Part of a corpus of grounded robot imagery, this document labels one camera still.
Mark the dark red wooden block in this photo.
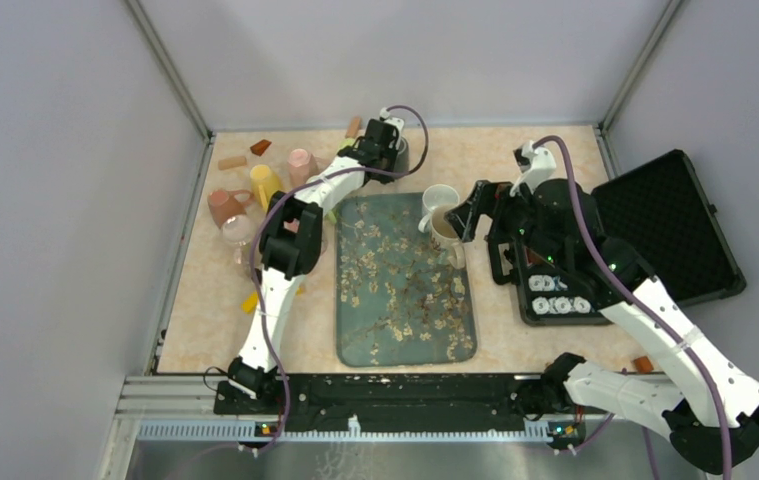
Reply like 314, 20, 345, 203
249, 139, 272, 157

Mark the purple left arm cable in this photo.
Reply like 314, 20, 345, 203
246, 104, 431, 458

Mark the black poker chip case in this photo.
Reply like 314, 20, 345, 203
513, 149, 747, 327

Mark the pale pink tall mug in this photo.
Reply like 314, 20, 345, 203
287, 148, 320, 189

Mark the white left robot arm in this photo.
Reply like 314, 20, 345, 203
227, 113, 407, 414

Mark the small orange block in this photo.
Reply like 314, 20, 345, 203
632, 356, 655, 374

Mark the tan cylinder block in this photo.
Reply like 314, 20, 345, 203
345, 116, 362, 139

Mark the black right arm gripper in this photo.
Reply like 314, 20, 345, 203
444, 178, 567, 269

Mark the light green mug with handle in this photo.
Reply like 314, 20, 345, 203
339, 137, 356, 149

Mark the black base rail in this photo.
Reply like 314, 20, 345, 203
213, 373, 577, 433

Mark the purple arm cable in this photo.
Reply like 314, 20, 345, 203
531, 135, 735, 480
246, 104, 431, 458

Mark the yellow mug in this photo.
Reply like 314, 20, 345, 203
249, 164, 283, 212

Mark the yellow wooden block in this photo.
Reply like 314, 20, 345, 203
241, 292, 258, 314

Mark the dark teal mug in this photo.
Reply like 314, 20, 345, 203
393, 138, 410, 173

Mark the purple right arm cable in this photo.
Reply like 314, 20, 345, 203
531, 135, 735, 480

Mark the cream patterned mug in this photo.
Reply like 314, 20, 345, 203
429, 205, 466, 269

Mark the terracotta mug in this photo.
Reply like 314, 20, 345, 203
207, 189, 254, 229

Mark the teal blossom-pattern tray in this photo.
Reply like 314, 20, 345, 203
335, 193, 478, 368

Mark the beige wooden block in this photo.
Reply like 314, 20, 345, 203
217, 155, 247, 171

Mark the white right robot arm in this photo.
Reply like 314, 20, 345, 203
445, 179, 759, 478

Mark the white and blue mug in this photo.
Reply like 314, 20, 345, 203
418, 184, 460, 233

